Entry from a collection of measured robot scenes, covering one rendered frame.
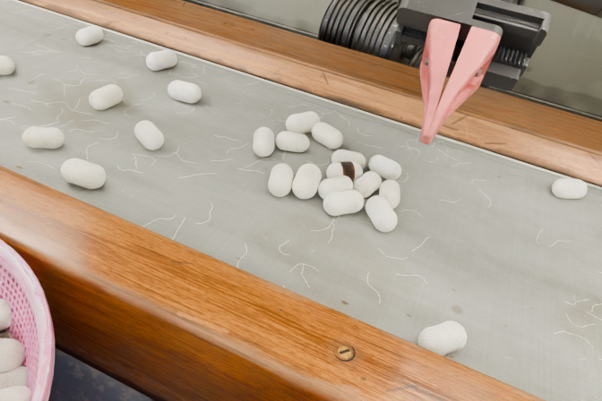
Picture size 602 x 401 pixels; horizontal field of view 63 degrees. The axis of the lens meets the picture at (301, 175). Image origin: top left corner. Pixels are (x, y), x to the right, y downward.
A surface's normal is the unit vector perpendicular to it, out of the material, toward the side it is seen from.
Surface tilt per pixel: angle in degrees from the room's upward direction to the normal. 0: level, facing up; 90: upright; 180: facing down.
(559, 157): 45
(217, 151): 0
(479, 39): 61
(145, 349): 90
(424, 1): 39
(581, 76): 90
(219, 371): 90
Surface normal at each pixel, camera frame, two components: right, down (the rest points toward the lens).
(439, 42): -0.25, 0.04
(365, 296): 0.15, -0.80
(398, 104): -0.18, -0.22
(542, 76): -0.39, 0.46
